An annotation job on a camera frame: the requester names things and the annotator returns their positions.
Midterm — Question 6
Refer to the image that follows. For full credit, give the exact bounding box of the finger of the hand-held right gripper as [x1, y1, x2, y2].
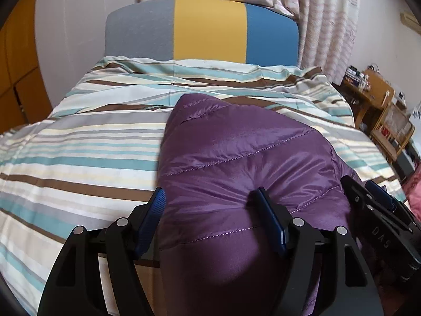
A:
[365, 180, 408, 219]
[340, 175, 375, 219]

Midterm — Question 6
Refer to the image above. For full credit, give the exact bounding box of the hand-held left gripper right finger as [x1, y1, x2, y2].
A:
[257, 187, 385, 316]

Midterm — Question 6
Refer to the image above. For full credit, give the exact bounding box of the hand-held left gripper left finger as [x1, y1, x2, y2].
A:
[37, 187, 168, 316]

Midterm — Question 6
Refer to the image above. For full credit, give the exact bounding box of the purple quilted down jacket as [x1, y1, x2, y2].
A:
[157, 93, 366, 316]

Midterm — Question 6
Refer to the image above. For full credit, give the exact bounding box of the pink cloth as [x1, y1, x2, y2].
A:
[403, 164, 421, 219]

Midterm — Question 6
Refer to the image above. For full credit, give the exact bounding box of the wooden cane-back chair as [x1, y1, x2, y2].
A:
[370, 103, 416, 162]

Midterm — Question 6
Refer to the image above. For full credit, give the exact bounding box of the striped duvet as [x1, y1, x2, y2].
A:
[0, 56, 408, 316]

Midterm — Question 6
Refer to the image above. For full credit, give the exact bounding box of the wooden bedside shelf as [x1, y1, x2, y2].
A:
[339, 67, 396, 130]

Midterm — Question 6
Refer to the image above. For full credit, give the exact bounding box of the printed box on desk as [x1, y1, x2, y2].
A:
[345, 66, 368, 89]

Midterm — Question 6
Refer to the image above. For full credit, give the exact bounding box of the pink patterned curtain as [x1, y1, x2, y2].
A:
[136, 0, 361, 85]

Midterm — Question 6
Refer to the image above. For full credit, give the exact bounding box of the beige air conditioner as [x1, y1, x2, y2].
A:
[399, 11, 421, 31]

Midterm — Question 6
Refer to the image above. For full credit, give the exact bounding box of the grey yellow blue headboard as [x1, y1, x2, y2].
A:
[104, 0, 300, 69]

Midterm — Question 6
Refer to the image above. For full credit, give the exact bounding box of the wooden wardrobe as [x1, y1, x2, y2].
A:
[0, 0, 54, 134]

